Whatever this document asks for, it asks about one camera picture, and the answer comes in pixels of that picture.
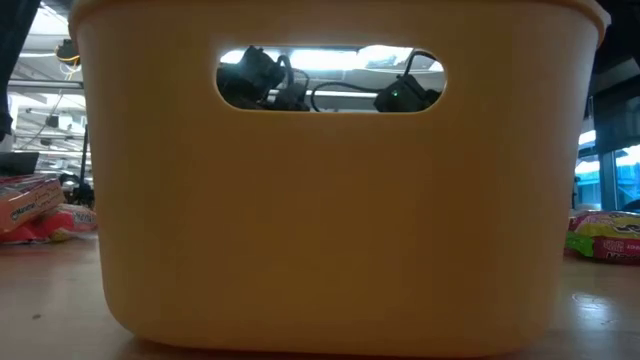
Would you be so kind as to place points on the black monitor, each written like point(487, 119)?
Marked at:
point(17, 164)

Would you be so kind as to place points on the orange chicken noodle pack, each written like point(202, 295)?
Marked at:
point(30, 205)

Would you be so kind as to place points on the black pole stand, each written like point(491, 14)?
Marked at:
point(85, 165)

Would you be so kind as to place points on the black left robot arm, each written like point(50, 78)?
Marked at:
point(15, 60)

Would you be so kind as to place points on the lime chili noodle pack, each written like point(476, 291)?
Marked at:
point(610, 222)

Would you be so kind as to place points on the long fluorescent light strip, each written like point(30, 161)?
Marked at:
point(350, 94)

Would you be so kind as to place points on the yellow plastic bin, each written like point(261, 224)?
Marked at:
point(325, 225)

